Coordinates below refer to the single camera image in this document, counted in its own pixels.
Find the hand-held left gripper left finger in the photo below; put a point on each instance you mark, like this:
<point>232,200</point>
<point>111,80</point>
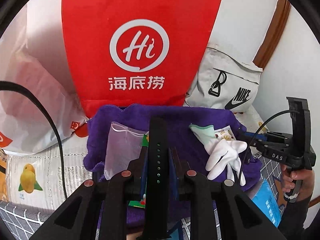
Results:
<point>135,170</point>

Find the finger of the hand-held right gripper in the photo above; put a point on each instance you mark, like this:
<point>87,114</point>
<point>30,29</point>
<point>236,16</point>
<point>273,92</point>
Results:
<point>258,146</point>
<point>255,137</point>

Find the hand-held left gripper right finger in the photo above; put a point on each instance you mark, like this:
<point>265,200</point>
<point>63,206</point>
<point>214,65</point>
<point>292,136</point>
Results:
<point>173,177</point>

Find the translucent plastic bag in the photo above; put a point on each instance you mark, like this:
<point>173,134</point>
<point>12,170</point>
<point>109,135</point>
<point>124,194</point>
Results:
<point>122,150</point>

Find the fruit print small packet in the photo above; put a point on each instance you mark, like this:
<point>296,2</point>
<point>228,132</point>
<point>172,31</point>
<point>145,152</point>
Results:
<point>226,135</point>

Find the green snack packet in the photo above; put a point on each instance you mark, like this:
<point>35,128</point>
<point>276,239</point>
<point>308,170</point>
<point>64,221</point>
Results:
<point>145,140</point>

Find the white glove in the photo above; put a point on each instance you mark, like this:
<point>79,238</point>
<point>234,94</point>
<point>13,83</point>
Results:
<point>222,155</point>

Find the blue tissue pack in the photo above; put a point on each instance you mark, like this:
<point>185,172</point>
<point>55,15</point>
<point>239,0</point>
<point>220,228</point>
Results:
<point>267,202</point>

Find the person's right forearm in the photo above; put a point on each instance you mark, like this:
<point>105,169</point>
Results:
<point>295,215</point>

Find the person's right hand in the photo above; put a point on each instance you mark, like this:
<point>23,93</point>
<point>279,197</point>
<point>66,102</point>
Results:
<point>306,182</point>

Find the blue brown star patch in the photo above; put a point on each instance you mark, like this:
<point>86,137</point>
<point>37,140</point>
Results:
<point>282,200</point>

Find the purple towel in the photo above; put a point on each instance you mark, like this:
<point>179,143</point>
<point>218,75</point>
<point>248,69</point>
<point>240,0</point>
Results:
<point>180,120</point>

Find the grey waist bag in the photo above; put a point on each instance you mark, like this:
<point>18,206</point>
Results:
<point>225,75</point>

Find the grey checkered tablecloth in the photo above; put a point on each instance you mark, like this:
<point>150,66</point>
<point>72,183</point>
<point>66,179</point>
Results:
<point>25,222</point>

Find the white plastic shopping bag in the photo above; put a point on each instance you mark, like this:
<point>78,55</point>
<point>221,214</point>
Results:
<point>37,80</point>

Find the red paper shopping bag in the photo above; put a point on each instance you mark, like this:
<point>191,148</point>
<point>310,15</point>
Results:
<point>140,12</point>

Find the brown wooden door frame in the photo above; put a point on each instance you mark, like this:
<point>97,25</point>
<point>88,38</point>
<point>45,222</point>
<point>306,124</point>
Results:
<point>272,35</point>

